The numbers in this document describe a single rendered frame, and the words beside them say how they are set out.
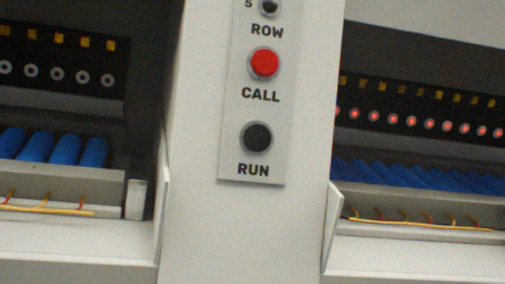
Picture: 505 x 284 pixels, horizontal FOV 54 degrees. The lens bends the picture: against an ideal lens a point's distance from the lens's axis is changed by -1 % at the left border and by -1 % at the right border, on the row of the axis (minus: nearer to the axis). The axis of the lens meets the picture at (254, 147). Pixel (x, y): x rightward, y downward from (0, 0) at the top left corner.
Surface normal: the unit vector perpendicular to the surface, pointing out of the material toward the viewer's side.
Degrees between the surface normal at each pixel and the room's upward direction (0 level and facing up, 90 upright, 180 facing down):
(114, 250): 21
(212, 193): 90
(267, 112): 90
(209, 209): 90
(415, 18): 111
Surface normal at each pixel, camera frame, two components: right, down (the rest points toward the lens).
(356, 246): 0.18, -0.94
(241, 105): 0.24, -0.02
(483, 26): 0.19, 0.33
